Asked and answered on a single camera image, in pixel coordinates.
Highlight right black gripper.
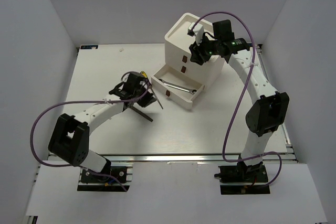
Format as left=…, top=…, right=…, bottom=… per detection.
left=188, top=33, right=220, bottom=67

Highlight grey metal file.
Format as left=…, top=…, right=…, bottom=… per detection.
left=130, top=106, right=153, bottom=122

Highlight yellow handle screwdriver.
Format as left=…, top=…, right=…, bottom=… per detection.
left=140, top=71, right=164, bottom=110

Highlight white drawer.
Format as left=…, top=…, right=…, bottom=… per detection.
left=151, top=64, right=206, bottom=110

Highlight silver ratchet wrench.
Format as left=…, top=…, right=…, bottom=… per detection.
left=159, top=79, right=197, bottom=94

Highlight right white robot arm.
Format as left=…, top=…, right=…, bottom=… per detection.
left=188, top=20, right=289, bottom=182

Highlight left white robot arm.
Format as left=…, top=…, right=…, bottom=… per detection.
left=48, top=71, right=156, bottom=182

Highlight white drawer cabinet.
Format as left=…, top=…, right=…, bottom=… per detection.
left=164, top=12, right=228, bottom=88

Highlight blue label left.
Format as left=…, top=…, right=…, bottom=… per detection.
left=80, top=45, right=98, bottom=50

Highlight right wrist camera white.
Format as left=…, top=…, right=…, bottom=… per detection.
left=187, top=23, right=204, bottom=46

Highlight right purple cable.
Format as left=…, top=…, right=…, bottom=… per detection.
left=195, top=11, right=284, bottom=188

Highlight purple cable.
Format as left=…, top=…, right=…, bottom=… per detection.
left=30, top=71, right=153, bottom=192
left=195, top=11, right=284, bottom=188

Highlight aluminium rail front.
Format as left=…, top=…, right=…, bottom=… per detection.
left=49, top=154, right=297, bottom=163

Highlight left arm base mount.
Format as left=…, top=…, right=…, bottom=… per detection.
left=77, top=162, right=133, bottom=193

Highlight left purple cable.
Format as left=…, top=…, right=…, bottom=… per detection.
left=30, top=71, right=153, bottom=192

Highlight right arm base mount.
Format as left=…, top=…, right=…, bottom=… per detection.
left=214, top=165, right=270, bottom=195

